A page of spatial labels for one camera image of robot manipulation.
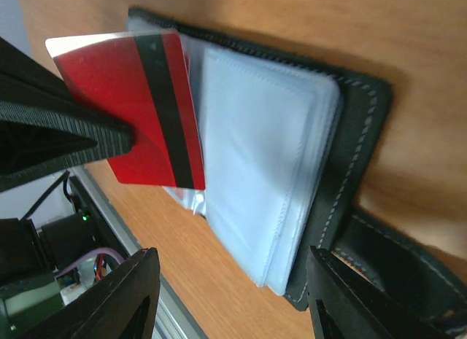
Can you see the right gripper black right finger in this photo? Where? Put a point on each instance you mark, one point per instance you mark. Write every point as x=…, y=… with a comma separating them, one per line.
x=343, y=304

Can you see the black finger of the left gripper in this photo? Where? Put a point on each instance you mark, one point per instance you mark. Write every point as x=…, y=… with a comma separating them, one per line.
x=43, y=130

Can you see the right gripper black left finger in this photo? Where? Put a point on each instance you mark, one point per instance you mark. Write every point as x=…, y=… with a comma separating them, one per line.
x=122, y=305

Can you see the red VIP card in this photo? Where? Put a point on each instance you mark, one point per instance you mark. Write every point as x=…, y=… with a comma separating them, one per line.
x=141, y=78

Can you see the black leather card holder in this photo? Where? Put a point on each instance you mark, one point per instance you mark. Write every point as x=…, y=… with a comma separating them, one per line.
x=286, y=141

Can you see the aluminium rail frame front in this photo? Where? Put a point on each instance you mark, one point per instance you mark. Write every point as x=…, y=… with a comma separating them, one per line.
x=173, y=319

